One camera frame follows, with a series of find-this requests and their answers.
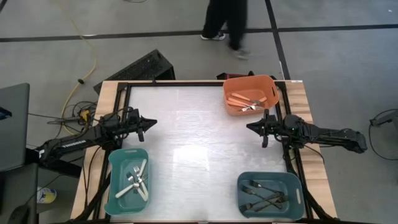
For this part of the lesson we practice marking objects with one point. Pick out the grey laptop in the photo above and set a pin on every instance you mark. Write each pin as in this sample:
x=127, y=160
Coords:
x=14, y=130

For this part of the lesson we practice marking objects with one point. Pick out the dark blue-grey plastic bin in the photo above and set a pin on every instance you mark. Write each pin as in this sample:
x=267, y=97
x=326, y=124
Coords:
x=292, y=183

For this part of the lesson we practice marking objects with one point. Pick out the orange plastic bin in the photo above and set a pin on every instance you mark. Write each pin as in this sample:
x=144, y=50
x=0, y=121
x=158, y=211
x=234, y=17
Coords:
x=248, y=85

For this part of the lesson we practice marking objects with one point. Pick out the black metal table frame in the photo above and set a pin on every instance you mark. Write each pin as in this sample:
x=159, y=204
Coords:
x=186, y=84

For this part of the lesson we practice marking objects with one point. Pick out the person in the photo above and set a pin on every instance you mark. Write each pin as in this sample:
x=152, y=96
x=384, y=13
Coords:
x=236, y=18

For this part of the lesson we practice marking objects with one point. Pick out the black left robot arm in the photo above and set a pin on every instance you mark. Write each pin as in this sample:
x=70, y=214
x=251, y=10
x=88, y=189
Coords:
x=74, y=144

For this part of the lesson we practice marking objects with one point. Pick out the grey stand base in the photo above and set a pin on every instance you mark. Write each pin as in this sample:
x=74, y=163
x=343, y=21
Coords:
x=385, y=119

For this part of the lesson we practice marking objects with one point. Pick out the black perforated case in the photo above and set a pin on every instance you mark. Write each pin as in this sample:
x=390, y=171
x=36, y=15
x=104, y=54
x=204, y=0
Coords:
x=143, y=68

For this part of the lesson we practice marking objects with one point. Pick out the yellow and white packet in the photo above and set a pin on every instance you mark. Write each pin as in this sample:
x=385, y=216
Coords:
x=46, y=195

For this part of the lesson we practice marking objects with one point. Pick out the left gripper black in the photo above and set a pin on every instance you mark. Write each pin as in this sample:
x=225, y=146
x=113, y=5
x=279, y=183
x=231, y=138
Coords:
x=133, y=124

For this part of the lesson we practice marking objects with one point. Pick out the dark red and black object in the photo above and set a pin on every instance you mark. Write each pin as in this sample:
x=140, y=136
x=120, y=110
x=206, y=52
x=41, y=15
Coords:
x=233, y=75

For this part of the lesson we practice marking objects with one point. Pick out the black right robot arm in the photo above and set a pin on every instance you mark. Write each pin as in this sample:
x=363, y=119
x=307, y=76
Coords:
x=335, y=138

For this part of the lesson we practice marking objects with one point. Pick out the light teal plastic bin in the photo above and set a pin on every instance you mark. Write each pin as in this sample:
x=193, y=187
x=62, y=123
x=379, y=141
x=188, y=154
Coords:
x=116, y=174

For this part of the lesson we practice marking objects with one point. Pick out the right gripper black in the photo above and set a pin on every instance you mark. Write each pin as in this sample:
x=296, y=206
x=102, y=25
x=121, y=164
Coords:
x=280, y=130

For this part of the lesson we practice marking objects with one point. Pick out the dark blue object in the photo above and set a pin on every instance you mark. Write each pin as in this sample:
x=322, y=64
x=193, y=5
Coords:
x=4, y=113

